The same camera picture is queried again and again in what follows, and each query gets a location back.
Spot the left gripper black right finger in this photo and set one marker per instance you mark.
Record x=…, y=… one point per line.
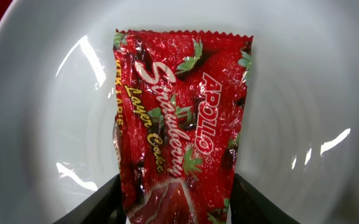
x=250, y=206

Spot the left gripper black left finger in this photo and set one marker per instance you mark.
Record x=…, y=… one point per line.
x=102, y=207

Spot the red strawberry cake wrapper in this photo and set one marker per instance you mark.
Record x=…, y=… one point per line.
x=181, y=98

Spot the large light blue plate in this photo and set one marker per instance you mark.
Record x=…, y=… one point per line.
x=299, y=142

